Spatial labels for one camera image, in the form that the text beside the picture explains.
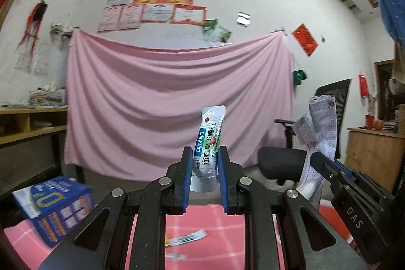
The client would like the wooden wall shelf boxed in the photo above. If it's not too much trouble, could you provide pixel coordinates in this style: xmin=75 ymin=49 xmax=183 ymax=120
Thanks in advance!
xmin=0 ymin=105 xmax=68 ymax=150

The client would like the white wall calendar sheet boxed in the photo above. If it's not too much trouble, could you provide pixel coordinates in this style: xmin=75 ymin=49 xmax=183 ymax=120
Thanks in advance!
xmin=33 ymin=44 xmax=57 ymax=74
xmin=14 ymin=45 xmax=35 ymax=73

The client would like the red paper wall poster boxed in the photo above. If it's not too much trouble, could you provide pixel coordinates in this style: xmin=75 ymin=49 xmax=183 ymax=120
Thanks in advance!
xmin=291 ymin=24 xmax=318 ymax=56

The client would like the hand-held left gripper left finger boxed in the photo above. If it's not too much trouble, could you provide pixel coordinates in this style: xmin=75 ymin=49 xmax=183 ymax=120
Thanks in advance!
xmin=38 ymin=146 xmax=193 ymax=270

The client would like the brown wooden door frame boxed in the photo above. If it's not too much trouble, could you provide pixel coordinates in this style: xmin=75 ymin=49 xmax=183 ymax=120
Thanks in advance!
xmin=374 ymin=59 xmax=405 ymax=125

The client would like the green wall photo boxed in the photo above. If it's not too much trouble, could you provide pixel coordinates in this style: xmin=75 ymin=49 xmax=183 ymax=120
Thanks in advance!
xmin=210 ymin=26 xmax=231 ymax=44
xmin=202 ymin=19 xmax=219 ymax=35

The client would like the white blue medicine sachet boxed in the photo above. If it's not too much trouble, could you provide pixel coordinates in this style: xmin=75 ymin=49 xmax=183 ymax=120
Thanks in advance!
xmin=189 ymin=106 xmax=226 ymax=193

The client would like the pink plaid cloth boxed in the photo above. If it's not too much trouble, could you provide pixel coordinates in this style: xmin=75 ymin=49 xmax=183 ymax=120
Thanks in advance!
xmin=3 ymin=203 xmax=250 ymax=270

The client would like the pink hanging sheet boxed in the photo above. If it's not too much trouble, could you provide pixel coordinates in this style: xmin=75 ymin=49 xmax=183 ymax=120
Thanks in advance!
xmin=63 ymin=29 xmax=296 ymax=183

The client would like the wooden cabinet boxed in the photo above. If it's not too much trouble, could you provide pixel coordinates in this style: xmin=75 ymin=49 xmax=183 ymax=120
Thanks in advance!
xmin=346 ymin=126 xmax=405 ymax=191

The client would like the stack of books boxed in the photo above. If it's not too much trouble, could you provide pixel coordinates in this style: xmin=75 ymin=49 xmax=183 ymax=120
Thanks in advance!
xmin=28 ymin=80 xmax=68 ymax=108

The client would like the grey white face mask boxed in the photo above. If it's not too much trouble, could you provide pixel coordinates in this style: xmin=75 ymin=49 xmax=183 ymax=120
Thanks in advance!
xmin=292 ymin=94 xmax=340 ymax=210

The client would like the wire wall rack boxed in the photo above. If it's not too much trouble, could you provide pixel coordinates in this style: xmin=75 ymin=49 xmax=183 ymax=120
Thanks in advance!
xmin=51 ymin=23 xmax=79 ymax=36

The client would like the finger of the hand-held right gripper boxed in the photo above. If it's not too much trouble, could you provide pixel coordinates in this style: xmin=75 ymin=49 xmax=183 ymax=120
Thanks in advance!
xmin=335 ymin=159 xmax=364 ymax=179
xmin=309 ymin=151 xmax=344 ymax=194

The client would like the blue cardboard box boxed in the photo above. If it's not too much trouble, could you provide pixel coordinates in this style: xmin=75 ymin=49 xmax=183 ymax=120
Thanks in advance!
xmin=13 ymin=176 xmax=94 ymax=248

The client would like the red hanging ornament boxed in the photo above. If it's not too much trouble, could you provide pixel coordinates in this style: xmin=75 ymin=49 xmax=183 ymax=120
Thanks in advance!
xmin=358 ymin=72 xmax=370 ymax=97

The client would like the black office chair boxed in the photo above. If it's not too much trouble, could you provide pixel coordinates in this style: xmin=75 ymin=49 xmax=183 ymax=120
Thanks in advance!
xmin=258 ymin=78 xmax=352 ymax=186

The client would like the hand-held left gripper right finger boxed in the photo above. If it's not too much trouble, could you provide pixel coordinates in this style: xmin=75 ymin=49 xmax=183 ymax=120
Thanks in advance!
xmin=218 ymin=146 xmax=369 ymax=270

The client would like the green hanging pouch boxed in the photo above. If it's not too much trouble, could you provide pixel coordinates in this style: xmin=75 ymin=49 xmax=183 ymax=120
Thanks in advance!
xmin=292 ymin=69 xmax=307 ymax=86

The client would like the red black hanging tassel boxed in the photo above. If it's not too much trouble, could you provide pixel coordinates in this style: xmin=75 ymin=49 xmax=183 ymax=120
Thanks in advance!
xmin=18 ymin=0 xmax=49 ymax=52

